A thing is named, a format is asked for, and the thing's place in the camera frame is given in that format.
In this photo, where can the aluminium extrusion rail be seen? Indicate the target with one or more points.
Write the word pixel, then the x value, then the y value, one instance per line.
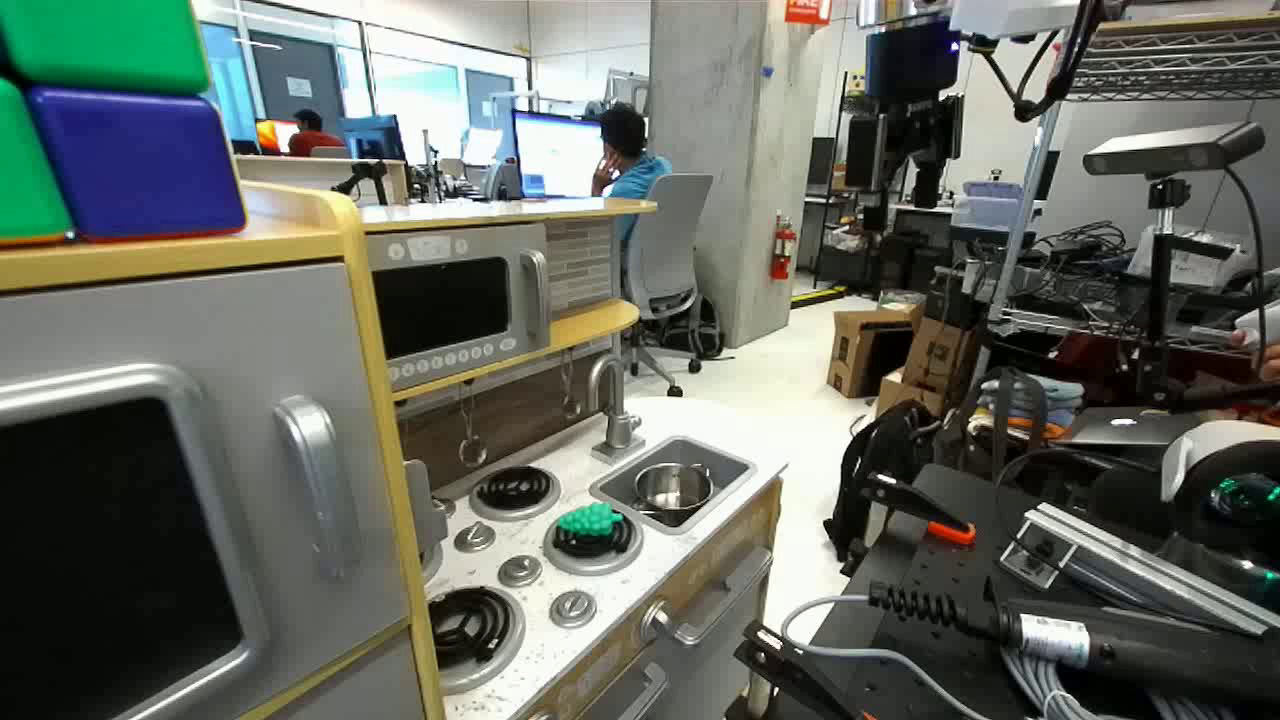
pixel 1147 577

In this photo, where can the bright computer monitor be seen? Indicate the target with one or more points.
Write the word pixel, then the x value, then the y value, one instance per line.
pixel 552 153

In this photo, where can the clear plastic bracket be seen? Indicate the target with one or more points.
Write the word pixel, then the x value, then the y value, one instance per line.
pixel 1037 555

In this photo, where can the silver metal pole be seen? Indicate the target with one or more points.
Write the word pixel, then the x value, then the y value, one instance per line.
pixel 1029 214

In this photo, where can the toy kitchen unit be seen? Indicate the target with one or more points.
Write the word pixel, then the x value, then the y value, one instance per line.
pixel 624 577

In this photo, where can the small black tripod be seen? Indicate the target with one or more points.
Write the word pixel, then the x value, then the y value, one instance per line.
pixel 362 181

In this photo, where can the orange sign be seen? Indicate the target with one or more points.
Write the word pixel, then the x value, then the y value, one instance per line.
pixel 807 10

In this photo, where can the grey toy sink basin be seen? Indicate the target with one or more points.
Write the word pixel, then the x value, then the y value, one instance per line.
pixel 724 467

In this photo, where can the black toy stove burner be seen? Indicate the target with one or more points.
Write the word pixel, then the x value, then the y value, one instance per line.
pixel 587 567
pixel 513 488
pixel 464 626

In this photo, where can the person in blue shirt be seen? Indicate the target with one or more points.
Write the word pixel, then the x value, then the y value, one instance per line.
pixel 641 172

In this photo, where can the grey toy microwave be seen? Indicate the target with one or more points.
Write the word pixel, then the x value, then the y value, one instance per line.
pixel 460 300

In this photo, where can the open brown cardboard box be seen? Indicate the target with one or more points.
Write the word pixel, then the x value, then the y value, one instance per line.
pixel 865 348

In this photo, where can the grey toy wall phone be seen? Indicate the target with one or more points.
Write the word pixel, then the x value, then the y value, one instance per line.
pixel 424 513

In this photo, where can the grey toy fridge door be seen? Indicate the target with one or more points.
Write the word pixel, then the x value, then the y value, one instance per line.
pixel 362 695

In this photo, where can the black breadboard table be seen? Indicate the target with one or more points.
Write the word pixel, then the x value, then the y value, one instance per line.
pixel 922 601

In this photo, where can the green toy grape bunch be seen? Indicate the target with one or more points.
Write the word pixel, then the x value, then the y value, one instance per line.
pixel 594 527

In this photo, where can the grey closed laptop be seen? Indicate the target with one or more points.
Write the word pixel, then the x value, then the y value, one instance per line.
pixel 1133 426

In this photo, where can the small blue computer monitor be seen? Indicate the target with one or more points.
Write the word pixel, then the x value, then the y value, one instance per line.
pixel 371 139

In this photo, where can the grey cabinet door with window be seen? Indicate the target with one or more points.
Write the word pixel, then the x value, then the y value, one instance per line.
pixel 253 345

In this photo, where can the leaning brown cardboard box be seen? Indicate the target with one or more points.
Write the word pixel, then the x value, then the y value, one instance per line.
pixel 941 353

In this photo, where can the black monitor on mount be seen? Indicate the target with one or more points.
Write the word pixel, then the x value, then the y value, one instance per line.
pixel 912 60

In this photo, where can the silver toy faucet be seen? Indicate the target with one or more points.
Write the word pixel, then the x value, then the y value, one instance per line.
pixel 615 415

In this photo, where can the green foam block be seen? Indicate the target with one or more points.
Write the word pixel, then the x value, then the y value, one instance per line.
pixel 25 172
pixel 105 40

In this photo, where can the red fire extinguisher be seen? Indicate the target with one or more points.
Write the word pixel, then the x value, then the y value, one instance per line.
pixel 783 248

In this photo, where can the person in red shirt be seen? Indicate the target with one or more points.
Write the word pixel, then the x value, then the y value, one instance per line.
pixel 312 139

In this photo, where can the grey stereo camera bar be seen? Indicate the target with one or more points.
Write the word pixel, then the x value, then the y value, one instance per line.
pixel 1173 144

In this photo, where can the blue foam block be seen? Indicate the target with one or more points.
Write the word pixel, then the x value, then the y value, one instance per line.
pixel 132 162

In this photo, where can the blue plastic bin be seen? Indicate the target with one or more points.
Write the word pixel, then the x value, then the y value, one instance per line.
pixel 995 205

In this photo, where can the black camera stand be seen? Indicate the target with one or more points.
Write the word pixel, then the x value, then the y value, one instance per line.
pixel 1167 281

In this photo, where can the wooden desk partition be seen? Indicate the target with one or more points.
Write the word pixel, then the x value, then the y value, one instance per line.
pixel 284 170

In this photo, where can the grey mesh office chair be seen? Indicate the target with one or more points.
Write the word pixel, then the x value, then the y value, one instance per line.
pixel 666 254

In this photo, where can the silver stove knob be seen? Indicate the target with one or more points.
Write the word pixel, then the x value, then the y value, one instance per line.
pixel 517 570
pixel 473 539
pixel 574 608

